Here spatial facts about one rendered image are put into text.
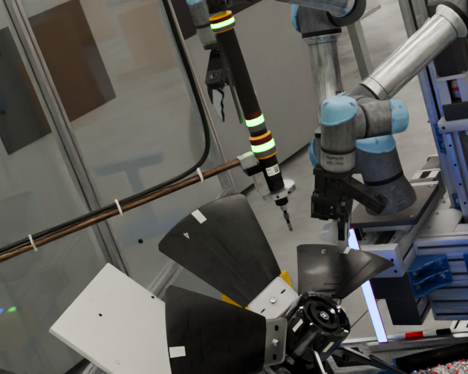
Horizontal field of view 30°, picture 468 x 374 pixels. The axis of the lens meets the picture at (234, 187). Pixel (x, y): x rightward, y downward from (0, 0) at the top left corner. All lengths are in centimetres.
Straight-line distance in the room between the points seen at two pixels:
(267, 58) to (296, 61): 33
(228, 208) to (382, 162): 73
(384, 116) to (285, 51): 454
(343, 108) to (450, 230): 81
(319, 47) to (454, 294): 81
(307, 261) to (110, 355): 51
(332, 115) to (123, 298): 59
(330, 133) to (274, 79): 444
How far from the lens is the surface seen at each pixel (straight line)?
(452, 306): 259
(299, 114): 646
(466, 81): 239
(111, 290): 187
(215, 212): 183
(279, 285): 175
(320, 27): 251
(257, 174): 166
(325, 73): 252
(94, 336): 177
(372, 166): 246
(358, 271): 192
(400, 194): 249
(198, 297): 154
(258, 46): 618
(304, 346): 168
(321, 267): 195
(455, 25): 208
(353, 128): 184
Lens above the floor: 204
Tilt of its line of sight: 19 degrees down
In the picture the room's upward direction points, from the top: 19 degrees counter-clockwise
